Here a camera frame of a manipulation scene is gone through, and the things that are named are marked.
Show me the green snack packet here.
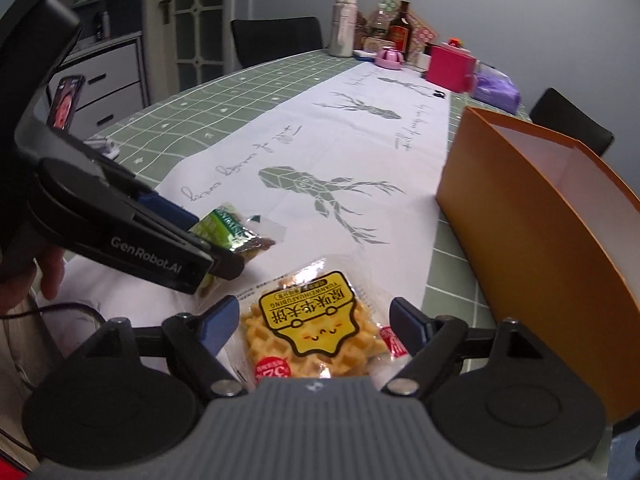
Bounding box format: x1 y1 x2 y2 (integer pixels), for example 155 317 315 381
188 202 288 296

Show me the clear plastic water bottle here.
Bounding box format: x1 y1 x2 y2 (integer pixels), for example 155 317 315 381
369 2 390 38

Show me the pink round container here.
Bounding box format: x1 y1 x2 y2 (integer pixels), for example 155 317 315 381
374 47 405 70

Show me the purple tissue pack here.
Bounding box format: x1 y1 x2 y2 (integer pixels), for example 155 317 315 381
471 63 521 115

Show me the person hand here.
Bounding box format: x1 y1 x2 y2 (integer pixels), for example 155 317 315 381
0 247 65 315

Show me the smartphone with lit screen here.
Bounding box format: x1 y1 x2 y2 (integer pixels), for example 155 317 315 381
47 75 86 132

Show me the black chair right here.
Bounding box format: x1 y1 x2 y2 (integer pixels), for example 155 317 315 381
529 88 614 157

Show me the white pink tumbler bottle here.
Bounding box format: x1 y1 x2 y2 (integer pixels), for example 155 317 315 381
328 0 358 58

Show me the dark brown liquor bottle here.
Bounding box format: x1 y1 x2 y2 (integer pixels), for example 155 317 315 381
387 0 413 61

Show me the black chair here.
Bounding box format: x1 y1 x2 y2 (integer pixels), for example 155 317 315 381
230 16 323 68
529 88 614 157

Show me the orange white cardboard box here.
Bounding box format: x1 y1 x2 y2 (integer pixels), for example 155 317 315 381
436 107 639 424

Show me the black chair far left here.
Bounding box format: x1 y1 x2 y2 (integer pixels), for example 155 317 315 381
230 16 323 68

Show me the white drawer cabinet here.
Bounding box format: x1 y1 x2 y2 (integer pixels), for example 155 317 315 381
46 32 149 140

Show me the yellow label waffle pack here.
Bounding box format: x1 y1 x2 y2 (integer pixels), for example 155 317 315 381
224 255 410 389

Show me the black cable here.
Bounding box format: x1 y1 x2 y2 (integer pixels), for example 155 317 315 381
0 301 109 328

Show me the red tissue box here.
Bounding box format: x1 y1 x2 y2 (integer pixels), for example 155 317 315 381
426 46 476 93

